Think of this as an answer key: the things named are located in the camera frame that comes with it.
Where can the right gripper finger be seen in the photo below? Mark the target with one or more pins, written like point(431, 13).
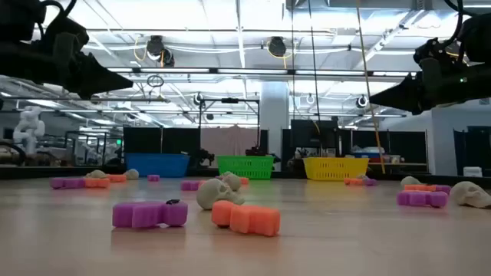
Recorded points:
point(403, 96)

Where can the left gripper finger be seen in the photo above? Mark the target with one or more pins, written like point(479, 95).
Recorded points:
point(103, 82)

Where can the beige plastic skull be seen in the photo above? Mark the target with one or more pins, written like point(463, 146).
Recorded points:
point(472, 195)
point(410, 181)
point(362, 176)
point(131, 174)
point(215, 193)
point(96, 174)
point(232, 181)

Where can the orange plastic bone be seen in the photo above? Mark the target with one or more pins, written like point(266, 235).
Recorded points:
point(97, 183)
point(249, 218)
point(353, 181)
point(244, 181)
point(117, 178)
point(420, 188)

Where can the black framed partition panel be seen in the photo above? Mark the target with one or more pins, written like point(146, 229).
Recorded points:
point(406, 147)

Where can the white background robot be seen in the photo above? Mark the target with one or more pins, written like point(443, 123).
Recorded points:
point(28, 128)

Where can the blue and white cooler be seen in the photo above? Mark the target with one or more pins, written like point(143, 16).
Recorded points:
point(370, 151)

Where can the dark blue partition panel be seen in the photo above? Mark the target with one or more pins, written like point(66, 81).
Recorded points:
point(475, 149)

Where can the white box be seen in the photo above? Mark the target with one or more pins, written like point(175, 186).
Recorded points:
point(472, 171)

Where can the black monitor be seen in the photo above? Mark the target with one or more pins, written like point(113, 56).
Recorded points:
point(312, 134)

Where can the blue plastic basket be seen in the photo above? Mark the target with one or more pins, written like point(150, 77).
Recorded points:
point(157, 165)

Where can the yellow plastic basket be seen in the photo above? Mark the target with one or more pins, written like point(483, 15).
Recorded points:
point(335, 169)

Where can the small black background robot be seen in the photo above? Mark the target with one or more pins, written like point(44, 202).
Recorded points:
point(205, 157)
point(257, 152)

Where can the white square pillar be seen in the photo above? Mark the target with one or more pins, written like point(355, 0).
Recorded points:
point(274, 115)

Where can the pink curtain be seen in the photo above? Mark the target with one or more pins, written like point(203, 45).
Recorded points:
point(228, 140)

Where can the small black object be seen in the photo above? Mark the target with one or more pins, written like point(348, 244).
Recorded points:
point(172, 201)

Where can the green plastic basket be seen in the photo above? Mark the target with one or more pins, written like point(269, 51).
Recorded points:
point(245, 167)

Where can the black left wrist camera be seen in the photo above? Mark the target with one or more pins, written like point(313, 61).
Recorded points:
point(19, 19)

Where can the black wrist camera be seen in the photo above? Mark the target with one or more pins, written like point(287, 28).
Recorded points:
point(477, 38)
point(19, 19)

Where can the black metal cage frame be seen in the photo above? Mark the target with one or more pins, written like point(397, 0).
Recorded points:
point(94, 132)

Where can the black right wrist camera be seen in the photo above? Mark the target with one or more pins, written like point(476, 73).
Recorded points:
point(477, 38)

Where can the black aluminium table frame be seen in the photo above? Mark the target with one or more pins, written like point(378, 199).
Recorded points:
point(38, 172)

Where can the black metal stand frame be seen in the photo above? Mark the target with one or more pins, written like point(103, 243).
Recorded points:
point(230, 100)

